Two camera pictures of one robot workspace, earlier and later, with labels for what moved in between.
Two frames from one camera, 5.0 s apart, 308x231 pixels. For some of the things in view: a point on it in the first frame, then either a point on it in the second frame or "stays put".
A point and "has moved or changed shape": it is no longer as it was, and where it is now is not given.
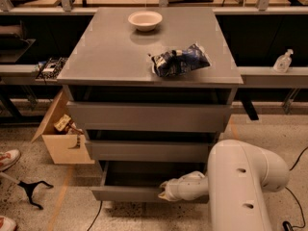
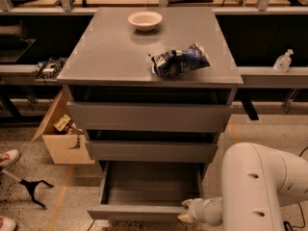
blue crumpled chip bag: [180, 61] stays put
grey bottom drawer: [140, 181] has moved or changed shape
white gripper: [177, 189] -> [196, 210]
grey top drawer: [152, 115] stays put
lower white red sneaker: [7, 224] stays put
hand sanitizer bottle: [283, 62] stays put
